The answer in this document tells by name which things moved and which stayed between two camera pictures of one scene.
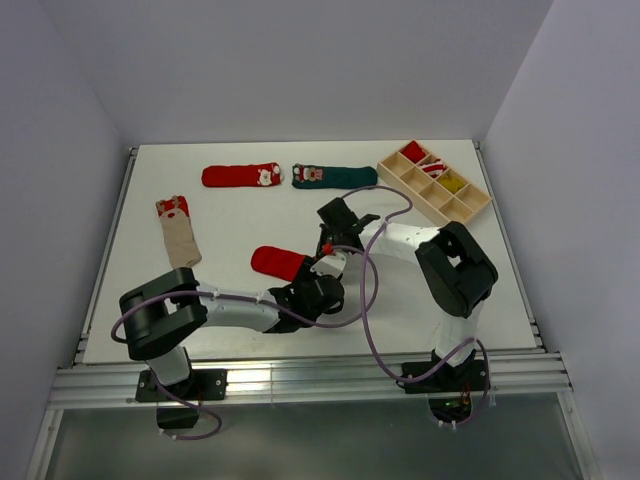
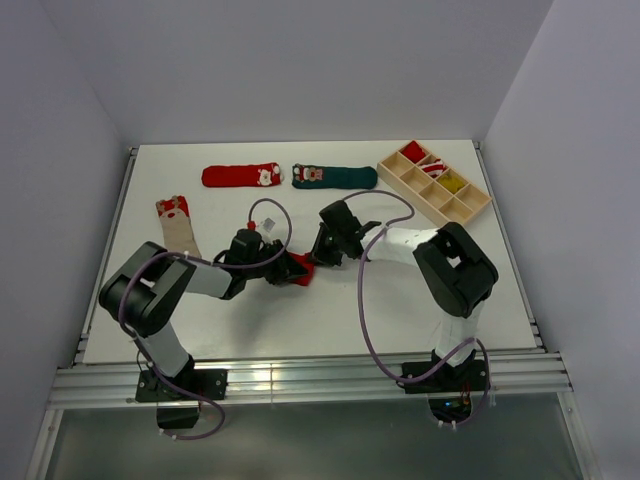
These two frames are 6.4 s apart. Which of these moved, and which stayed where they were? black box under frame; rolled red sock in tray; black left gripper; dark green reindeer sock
Moved: black left gripper
Stayed: dark green reindeer sock; black box under frame; rolled red sock in tray
